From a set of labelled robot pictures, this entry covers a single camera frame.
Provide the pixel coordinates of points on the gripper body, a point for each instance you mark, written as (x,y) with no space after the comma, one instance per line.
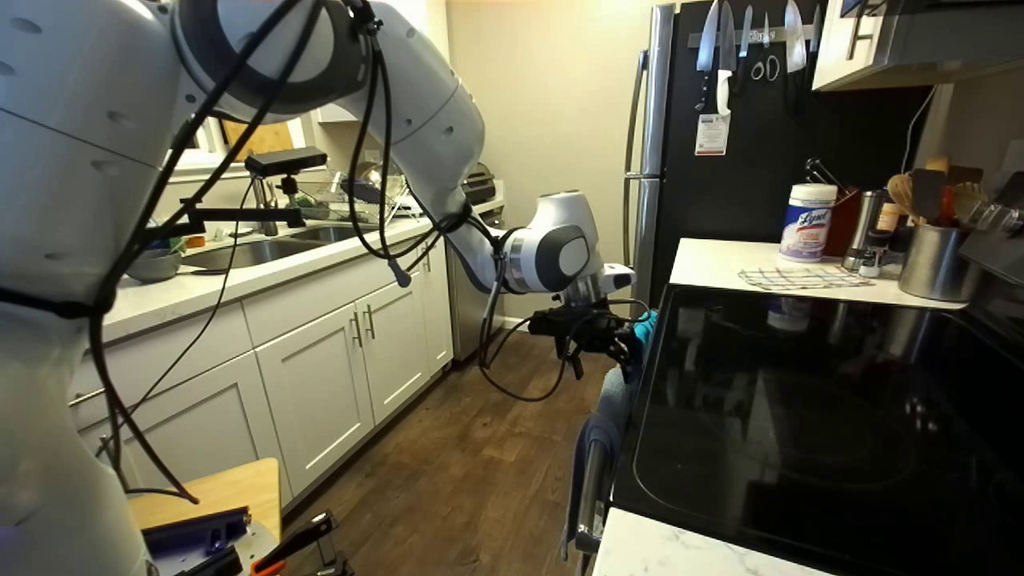
(588,324)

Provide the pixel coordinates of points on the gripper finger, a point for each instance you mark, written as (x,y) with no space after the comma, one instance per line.
(622,352)
(620,328)

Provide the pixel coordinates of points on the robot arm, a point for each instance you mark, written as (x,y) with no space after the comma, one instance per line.
(88,136)

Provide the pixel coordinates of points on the light blue towel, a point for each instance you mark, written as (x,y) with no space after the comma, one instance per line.
(646,328)

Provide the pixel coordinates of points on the grey blue towel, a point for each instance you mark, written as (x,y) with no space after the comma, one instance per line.
(602,424)

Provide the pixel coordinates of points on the black glass top stove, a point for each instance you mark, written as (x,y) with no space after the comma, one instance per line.
(824,432)

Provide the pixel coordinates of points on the steel dishwasher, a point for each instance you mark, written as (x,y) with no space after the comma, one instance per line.
(472,312)

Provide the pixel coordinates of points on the black toaster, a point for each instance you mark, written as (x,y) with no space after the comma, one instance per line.
(478,184)

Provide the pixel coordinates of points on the checkered dish cloth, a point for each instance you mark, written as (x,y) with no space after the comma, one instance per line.
(804,278)

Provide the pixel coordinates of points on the white wipes canister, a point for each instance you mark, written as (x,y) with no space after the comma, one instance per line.
(808,224)

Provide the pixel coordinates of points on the white paper card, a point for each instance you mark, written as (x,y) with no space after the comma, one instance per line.
(712,134)

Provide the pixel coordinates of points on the black refrigerator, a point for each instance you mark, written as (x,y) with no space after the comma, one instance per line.
(768,168)

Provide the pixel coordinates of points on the dark red box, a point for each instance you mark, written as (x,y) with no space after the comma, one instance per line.
(842,224)

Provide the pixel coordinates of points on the steel pepper grinder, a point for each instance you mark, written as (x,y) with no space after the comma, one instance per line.
(864,228)

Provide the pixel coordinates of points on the white base cabinets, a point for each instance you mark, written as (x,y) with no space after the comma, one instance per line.
(320,384)

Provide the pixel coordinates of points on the kitchen scissors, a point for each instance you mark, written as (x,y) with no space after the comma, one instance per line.
(766,66)

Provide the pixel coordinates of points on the small slim knife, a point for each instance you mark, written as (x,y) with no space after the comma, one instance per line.
(746,32)

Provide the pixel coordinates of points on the magnetic knife strip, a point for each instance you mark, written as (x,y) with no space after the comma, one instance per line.
(756,36)

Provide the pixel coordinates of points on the steel utensil crock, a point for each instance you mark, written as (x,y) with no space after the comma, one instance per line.
(938,264)

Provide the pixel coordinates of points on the broad blade knife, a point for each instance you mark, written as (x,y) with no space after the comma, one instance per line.
(794,40)

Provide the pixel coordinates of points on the steel kitchen sink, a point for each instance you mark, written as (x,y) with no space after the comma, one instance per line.
(256,252)

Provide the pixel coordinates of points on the steel tap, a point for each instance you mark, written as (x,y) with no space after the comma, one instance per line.
(266,204)

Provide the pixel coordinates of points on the bunch of cooking utensils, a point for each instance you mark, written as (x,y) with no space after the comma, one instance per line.
(944,196)

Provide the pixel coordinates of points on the white upper cabinet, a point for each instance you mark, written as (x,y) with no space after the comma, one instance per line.
(840,48)

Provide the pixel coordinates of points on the wooden cutting board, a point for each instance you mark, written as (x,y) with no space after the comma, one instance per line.
(260,138)

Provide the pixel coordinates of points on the window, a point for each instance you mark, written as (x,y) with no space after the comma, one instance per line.
(210,142)

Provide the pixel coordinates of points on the grey bowl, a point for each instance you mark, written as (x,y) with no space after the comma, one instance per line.
(154,264)

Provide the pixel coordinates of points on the range hood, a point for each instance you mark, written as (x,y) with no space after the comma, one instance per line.
(960,32)

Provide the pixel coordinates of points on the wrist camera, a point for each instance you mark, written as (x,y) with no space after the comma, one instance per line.
(546,323)

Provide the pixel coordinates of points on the camera on mount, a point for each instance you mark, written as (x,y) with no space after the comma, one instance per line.
(284,162)

